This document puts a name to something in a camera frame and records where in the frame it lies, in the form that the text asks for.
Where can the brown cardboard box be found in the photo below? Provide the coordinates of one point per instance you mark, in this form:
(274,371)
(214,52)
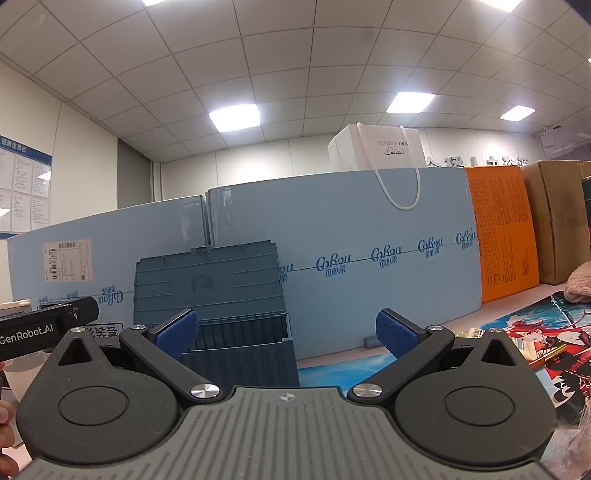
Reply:
(554,217)

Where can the small cream packet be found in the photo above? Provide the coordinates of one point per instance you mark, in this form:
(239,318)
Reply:
(471,333)

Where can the blue-grey stick with white cap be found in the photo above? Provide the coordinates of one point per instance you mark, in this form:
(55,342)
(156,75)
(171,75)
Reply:
(372,342)

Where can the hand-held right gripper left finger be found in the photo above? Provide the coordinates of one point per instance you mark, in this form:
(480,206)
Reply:
(178,331)

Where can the orange carton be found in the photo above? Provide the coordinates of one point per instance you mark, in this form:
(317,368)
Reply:
(503,230)

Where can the large light blue carton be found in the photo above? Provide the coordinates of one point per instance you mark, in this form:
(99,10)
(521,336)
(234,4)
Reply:
(351,221)

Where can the gold tube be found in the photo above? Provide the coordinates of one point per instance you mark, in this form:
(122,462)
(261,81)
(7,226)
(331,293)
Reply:
(548,356)

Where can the square ceiling light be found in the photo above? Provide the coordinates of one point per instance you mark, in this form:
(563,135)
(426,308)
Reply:
(234,117)
(518,113)
(503,3)
(161,2)
(412,102)

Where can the white labelled box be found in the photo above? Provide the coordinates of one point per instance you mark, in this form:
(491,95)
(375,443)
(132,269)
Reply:
(105,332)

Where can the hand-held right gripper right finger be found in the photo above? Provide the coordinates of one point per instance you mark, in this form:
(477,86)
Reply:
(392,330)

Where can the wall notice board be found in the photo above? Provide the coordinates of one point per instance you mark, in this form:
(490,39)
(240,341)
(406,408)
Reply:
(23,184)

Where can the person's left hand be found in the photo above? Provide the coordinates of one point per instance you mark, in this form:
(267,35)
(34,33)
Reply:
(7,424)

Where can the dark box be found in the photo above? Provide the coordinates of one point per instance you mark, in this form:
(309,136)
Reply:
(587,207)

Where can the light blue carton with label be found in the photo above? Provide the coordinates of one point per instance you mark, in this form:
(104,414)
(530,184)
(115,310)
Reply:
(115,244)

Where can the blue-grey storage crate with lid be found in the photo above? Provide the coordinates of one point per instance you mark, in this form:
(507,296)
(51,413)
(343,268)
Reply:
(207,286)

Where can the pink fuzzy cloth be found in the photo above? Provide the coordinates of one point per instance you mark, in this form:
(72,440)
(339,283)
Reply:
(581,284)

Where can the white paper shopping bag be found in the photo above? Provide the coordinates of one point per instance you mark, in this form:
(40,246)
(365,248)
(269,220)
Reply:
(369,147)

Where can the printed cartoon desk mat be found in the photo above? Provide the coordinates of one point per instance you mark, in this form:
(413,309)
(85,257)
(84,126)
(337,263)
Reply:
(531,318)

